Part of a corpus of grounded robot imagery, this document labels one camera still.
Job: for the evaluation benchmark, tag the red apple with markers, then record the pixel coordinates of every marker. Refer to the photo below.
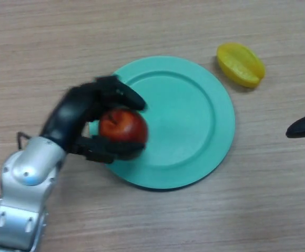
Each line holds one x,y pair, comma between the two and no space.
123,126

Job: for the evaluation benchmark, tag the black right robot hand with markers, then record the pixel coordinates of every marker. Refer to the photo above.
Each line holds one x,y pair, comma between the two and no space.
303,128

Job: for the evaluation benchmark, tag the green round plate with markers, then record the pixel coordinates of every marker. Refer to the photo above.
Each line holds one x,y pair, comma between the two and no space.
184,123

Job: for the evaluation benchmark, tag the yellow starfruit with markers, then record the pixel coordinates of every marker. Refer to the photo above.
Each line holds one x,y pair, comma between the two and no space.
240,64

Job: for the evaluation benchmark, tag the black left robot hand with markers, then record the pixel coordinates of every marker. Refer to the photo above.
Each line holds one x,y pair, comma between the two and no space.
68,115

